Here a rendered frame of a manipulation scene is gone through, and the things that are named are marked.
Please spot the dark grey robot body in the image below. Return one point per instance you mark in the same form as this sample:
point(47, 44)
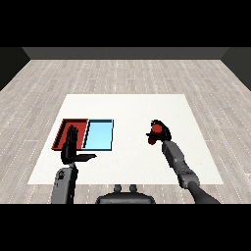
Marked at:
point(125, 196)

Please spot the small red can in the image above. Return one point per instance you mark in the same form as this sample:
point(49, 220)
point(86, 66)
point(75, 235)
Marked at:
point(156, 129)

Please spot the red shallow open box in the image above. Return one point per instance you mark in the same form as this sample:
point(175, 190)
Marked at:
point(62, 137)

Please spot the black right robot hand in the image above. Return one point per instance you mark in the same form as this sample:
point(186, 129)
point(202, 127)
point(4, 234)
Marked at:
point(164, 132)

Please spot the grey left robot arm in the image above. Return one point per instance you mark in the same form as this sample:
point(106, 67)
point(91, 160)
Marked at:
point(64, 184)

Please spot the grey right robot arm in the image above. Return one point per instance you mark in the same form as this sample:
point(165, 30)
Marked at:
point(183, 170)

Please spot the light blue shallow open box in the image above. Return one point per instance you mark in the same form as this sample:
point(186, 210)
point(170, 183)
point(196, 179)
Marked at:
point(98, 134)

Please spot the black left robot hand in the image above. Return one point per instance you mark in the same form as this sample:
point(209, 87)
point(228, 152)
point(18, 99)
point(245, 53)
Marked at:
point(69, 151)

